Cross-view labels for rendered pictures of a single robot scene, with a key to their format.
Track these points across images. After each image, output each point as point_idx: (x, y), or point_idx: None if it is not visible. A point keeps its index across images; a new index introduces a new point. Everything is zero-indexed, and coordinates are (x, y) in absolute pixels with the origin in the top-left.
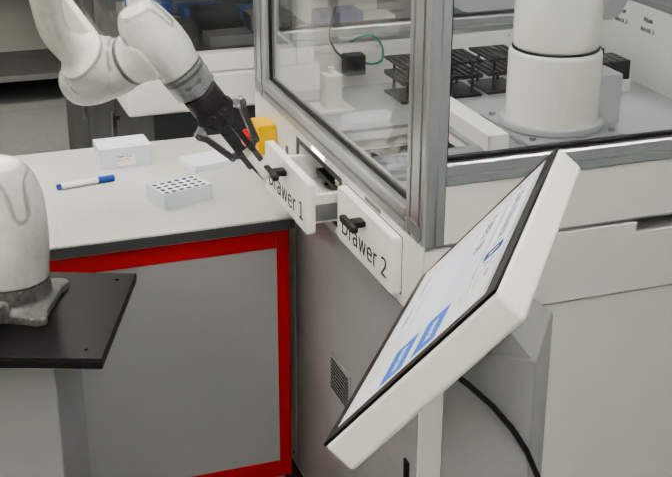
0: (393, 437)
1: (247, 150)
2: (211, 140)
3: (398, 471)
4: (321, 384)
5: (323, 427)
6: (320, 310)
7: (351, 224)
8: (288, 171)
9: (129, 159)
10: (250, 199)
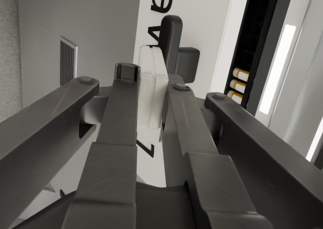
0: (71, 186)
1: (156, 103)
2: (7, 223)
3: (62, 182)
4: (56, 3)
5: (41, 2)
6: (93, 15)
7: None
8: (194, 95)
9: None
10: None
